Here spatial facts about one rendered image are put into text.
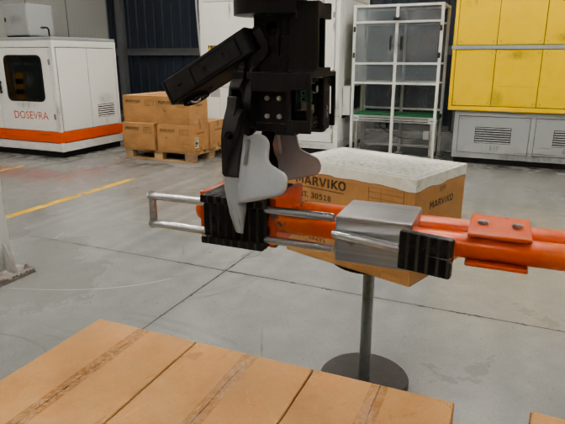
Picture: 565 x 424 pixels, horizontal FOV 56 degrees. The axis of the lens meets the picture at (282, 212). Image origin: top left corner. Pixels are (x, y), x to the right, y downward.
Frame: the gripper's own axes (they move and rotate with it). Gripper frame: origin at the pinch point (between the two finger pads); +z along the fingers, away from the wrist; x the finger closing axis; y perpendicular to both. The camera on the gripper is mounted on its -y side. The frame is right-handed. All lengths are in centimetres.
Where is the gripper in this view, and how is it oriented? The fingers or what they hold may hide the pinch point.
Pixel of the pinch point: (256, 210)
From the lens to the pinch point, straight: 54.7
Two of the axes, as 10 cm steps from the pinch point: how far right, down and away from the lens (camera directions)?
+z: 0.0, 9.6, 2.8
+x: 3.9, -2.6, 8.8
